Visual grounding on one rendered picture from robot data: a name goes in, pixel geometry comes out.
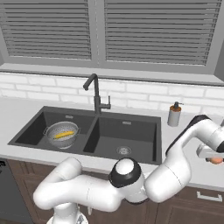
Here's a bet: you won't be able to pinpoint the grey window blind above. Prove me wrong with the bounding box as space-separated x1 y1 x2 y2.
103 0 223 67
0 0 93 61

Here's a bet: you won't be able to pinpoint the dark grey sink faucet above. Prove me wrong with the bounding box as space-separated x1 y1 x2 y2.
82 73 112 116

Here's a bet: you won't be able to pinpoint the grey window frame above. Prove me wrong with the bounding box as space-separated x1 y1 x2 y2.
0 0 224 87

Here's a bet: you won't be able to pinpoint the yellow banana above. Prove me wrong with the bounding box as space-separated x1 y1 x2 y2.
54 130 75 140

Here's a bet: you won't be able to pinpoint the grey metal colander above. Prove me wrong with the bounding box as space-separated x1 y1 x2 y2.
43 121 81 146

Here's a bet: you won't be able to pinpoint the silver drawer handle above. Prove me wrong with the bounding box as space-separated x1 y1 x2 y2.
196 191 223 203

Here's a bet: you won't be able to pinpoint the dark grey dishwasher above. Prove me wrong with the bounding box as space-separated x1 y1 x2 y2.
0 157 34 224

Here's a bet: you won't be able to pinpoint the brown drawer front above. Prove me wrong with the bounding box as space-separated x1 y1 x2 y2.
154 185 224 224

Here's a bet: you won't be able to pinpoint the grey soap dispenser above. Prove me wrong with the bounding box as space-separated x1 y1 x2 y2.
166 101 185 128

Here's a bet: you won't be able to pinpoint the orange peach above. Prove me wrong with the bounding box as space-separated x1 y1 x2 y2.
205 157 224 166

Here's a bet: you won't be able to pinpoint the dark grey double sink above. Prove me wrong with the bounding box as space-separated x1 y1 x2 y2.
7 105 163 166

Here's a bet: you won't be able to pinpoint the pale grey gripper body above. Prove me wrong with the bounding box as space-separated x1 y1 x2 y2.
196 143 224 160

